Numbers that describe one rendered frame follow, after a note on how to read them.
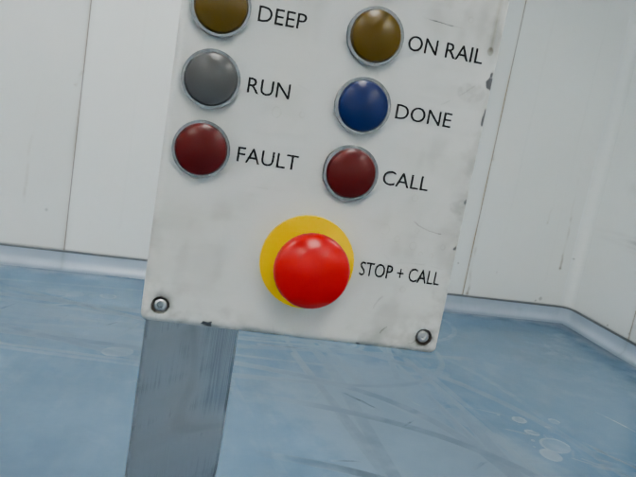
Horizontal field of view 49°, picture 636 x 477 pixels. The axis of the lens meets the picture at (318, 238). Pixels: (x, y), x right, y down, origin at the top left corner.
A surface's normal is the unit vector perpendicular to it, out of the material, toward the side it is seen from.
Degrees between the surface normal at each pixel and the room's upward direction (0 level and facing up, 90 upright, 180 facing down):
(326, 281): 91
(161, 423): 90
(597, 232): 90
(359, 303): 90
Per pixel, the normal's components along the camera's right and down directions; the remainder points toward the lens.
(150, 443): 0.14, 0.21
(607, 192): -0.96, -0.12
